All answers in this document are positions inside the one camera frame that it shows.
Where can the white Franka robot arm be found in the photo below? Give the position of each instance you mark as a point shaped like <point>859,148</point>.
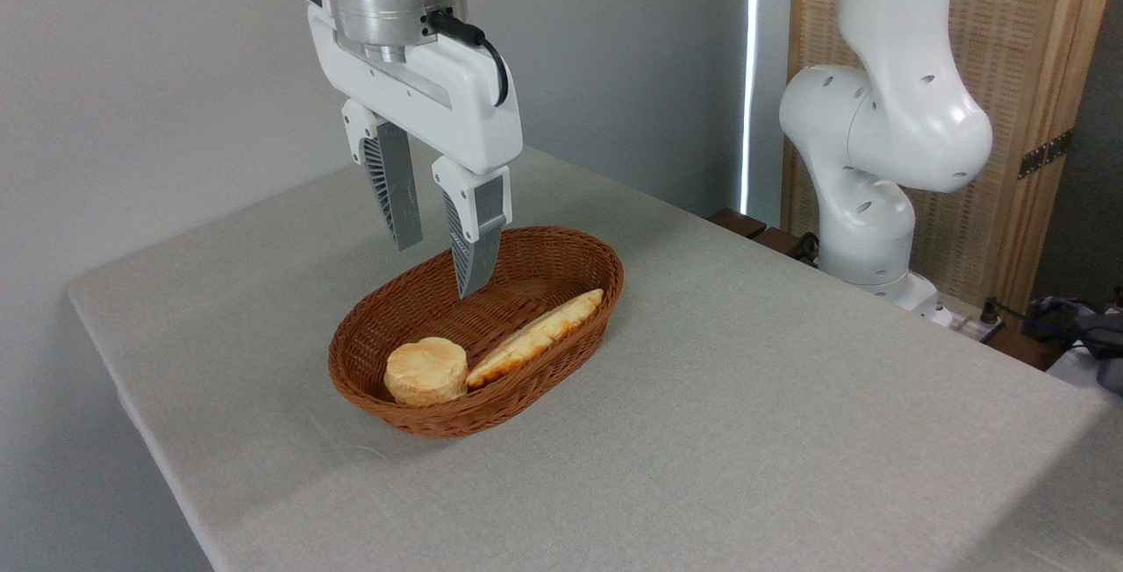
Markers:
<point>886,116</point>

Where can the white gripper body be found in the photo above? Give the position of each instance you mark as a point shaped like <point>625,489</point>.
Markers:
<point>456,103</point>

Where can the dark metal screen hinge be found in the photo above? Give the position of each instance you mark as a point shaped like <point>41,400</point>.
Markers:
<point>1044,153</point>

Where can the gray gripper finger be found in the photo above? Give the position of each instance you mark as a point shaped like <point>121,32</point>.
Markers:
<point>396,186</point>
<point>478,230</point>

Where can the long baguette bread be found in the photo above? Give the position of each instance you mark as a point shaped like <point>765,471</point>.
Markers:
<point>535,339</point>

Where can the gray tablecloth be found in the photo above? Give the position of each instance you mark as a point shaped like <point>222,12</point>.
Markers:
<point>746,423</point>

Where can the brown wicker basket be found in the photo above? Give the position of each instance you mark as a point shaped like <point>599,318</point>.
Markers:
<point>421,419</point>

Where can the round bread roll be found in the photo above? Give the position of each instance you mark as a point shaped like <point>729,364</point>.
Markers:
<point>425,370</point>

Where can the white vertical light strip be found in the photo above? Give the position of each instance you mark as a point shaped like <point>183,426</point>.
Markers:
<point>749,72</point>

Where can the black clamp knob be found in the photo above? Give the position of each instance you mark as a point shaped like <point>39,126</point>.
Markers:
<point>807,247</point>

